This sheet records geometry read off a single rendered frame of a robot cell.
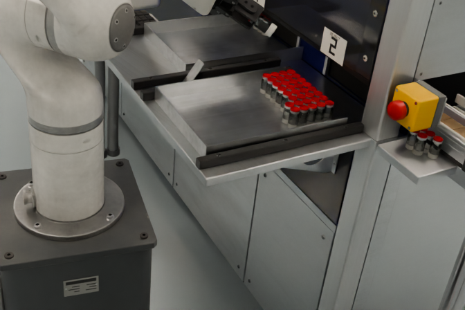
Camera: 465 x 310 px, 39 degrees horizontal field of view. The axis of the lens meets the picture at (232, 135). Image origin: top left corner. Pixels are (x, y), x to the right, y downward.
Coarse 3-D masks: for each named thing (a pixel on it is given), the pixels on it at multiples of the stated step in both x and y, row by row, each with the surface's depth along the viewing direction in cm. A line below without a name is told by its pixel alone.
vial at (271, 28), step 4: (260, 16) 108; (256, 20) 108; (260, 20) 107; (264, 20) 108; (268, 20) 108; (256, 24) 108; (260, 24) 107; (264, 24) 107; (268, 24) 108; (272, 24) 108; (260, 28) 108; (264, 28) 108; (268, 28) 108; (272, 28) 108; (276, 28) 108; (264, 32) 108; (268, 32) 108; (272, 32) 108; (268, 36) 108
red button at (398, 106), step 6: (390, 102) 130; (396, 102) 129; (402, 102) 129; (390, 108) 129; (396, 108) 128; (402, 108) 128; (390, 114) 130; (396, 114) 128; (402, 114) 128; (396, 120) 130
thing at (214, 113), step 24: (264, 72) 158; (168, 96) 149; (192, 96) 150; (216, 96) 151; (240, 96) 152; (264, 96) 154; (192, 120) 141; (216, 120) 142; (240, 120) 143; (264, 120) 144; (336, 120) 141; (192, 144) 133; (216, 144) 128; (240, 144) 131
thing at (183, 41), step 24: (144, 24) 175; (168, 24) 179; (192, 24) 182; (216, 24) 186; (168, 48) 164; (192, 48) 172; (216, 48) 174; (240, 48) 175; (264, 48) 177; (288, 48) 170
